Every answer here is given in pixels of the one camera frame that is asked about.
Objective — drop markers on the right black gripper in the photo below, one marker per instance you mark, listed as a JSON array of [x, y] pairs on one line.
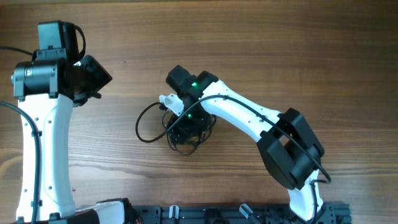
[[185, 134]]

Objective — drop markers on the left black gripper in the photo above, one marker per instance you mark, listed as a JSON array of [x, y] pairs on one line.
[[102, 77]]

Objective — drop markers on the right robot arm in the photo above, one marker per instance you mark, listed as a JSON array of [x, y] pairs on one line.
[[289, 148]]

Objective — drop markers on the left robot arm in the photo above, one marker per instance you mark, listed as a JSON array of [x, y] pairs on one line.
[[59, 77]]

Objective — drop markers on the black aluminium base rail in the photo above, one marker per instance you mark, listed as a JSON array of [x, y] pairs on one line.
[[275, 213]]

